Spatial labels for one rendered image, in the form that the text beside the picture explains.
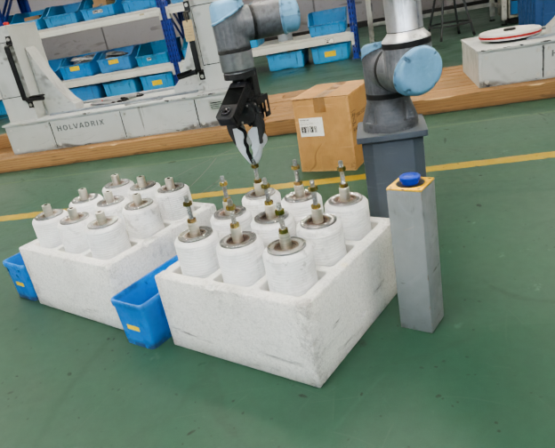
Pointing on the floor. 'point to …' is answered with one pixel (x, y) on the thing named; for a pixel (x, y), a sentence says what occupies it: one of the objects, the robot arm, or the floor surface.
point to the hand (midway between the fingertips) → (252, 158)
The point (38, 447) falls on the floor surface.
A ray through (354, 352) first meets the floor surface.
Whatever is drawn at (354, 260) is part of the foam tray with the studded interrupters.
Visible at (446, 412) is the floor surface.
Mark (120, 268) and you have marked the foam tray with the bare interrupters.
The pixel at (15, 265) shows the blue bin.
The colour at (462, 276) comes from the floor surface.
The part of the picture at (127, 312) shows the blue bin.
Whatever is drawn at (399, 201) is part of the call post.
